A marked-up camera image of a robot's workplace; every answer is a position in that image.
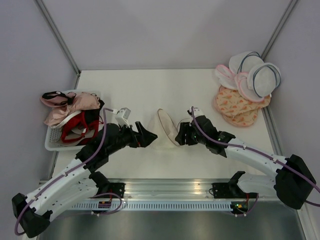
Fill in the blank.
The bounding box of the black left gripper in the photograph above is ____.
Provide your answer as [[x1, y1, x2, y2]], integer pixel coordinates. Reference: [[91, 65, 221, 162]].
[[106, 120, 157, 155]]

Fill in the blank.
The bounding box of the round beige mesh laundry bag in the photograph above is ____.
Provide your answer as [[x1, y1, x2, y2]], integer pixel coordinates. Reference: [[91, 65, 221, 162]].
[[147, 108, 190, 151]]

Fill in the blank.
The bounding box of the pink satin bra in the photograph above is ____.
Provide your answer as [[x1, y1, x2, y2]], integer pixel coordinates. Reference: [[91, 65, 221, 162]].
[[44, 92, 100, 127]]

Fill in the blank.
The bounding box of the pink black item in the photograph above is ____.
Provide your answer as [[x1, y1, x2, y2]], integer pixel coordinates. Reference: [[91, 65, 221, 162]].
[[40, 91, 77, 108]]

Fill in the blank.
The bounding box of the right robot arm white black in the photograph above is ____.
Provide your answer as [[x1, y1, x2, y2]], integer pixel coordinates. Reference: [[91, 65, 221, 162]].
[[175, 115, 320, 210]]

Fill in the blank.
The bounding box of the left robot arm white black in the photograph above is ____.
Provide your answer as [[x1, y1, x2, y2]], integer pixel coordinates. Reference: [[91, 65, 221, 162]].
[[11, 121, 158, 238]]

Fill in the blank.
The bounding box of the black bra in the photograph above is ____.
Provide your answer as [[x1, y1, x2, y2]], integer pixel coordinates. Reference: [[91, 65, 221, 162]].
[[84, 99, 105, 124]]

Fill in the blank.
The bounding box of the orange floral bag lower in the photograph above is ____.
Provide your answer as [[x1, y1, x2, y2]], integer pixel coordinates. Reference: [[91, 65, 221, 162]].
[[222, 109, 259, 128]]

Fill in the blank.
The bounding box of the red bra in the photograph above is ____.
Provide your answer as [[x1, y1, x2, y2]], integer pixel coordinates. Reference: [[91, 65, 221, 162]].
[[61, 111, 104, 138]]

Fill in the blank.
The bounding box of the white pink-trim mesh bag left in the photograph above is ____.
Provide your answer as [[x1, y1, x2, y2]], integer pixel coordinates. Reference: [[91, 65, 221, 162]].
[[214, 64, 238, 90]]

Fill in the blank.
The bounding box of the white pink-trim mesh bag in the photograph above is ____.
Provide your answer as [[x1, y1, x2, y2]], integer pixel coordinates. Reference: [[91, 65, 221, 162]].
[[214, 64, 238, 90], [234, 72, 265, 103]]

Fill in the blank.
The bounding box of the white pink-trim mesh bag right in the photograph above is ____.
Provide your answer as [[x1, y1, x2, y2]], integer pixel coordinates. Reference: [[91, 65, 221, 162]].
[[234, 72, 265, 103]]

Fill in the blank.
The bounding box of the white blue-trim mesh bag rear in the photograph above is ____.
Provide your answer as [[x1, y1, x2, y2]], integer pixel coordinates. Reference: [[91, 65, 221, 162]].
[[228, 51, 264, 74]]

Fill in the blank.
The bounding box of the white blue-trim mesh bag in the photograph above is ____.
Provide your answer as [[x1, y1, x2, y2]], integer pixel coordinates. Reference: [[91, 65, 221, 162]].
[[247, 62, 282, 98], [228, 51, 264, 74]]

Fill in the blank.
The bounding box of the white blue-trim mesh bag front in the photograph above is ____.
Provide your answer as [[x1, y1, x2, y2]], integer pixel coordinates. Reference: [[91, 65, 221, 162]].
[[247, 62, 282, 98]]

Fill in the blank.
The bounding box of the white plastic basket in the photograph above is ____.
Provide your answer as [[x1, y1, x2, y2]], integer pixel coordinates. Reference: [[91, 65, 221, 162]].
[[44, 89, 102, 152]]

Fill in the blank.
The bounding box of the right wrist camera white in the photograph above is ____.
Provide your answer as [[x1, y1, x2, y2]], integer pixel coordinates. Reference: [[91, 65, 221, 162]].
[[187, 106, 204, 118]]

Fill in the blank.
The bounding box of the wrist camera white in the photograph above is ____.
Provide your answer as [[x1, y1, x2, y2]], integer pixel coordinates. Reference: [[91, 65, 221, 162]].
[[187, 106, 204, 118], [115, 107, 131, 128]]

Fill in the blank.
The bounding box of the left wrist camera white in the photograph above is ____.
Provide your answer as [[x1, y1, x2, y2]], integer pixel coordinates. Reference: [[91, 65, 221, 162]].
[[115, 107, 131, 128]]

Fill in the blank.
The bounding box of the aluminium table edge rail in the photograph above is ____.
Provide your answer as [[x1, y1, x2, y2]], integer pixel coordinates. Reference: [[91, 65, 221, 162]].
[[37, 177, 303, 200]]

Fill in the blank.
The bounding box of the white slotted cable duct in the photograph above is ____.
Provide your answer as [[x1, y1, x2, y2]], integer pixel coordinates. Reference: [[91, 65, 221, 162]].
[[70, 200, 233, 212]]

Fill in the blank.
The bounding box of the right side aluminium rail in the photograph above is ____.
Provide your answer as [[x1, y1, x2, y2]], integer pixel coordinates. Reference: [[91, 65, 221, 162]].
[[262, 106, 285, 156]]

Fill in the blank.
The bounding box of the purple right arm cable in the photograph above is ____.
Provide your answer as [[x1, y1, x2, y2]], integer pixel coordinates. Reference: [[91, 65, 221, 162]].
[[190, 106, 320, 208]]

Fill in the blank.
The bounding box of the left aluminium frame post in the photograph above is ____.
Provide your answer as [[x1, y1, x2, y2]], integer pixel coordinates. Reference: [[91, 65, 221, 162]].
[[34, 0, 81, 77]]

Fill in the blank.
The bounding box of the aluminium frame post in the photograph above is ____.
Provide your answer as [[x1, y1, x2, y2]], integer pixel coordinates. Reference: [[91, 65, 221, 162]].
[[34, 0, 81, 77], [261, 0, 300, 60]]

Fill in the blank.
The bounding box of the right aluminium frame post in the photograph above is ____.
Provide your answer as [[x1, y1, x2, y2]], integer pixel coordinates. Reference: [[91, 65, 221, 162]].
[[261, 0, 300, 60]]

